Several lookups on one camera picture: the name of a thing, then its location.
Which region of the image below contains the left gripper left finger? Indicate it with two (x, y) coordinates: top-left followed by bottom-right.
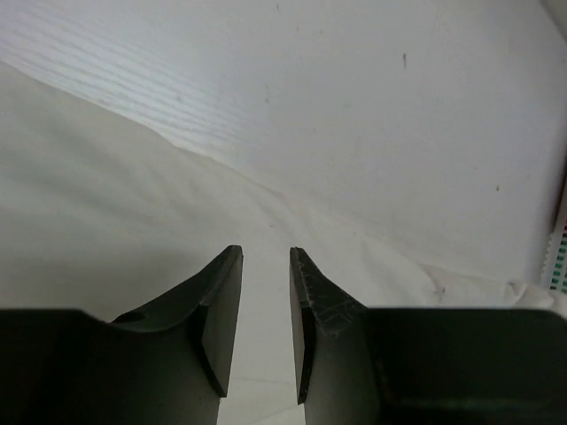
(113, 245), (244, 424)

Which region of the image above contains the white t shirt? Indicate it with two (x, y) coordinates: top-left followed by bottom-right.
(1, 65), (566, 424)

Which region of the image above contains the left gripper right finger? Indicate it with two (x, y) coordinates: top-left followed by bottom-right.
(290, 247), (379, 424)

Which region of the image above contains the white plastic basket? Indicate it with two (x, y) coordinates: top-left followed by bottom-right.
(540, 171), (567, 294)

